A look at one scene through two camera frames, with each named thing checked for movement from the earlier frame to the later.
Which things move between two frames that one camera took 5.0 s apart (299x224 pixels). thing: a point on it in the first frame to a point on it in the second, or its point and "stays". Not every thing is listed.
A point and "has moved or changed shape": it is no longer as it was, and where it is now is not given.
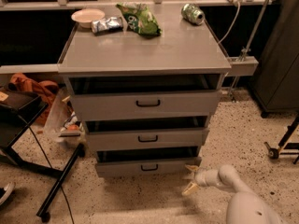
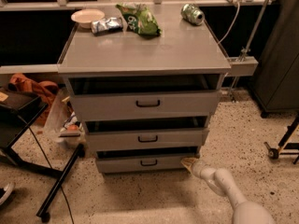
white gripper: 202,177 to 198,169
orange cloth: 47,90 stays
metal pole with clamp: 253,36 stays
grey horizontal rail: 234,67 stays
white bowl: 86,16 stays
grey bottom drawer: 151,161 has moved or changed shape
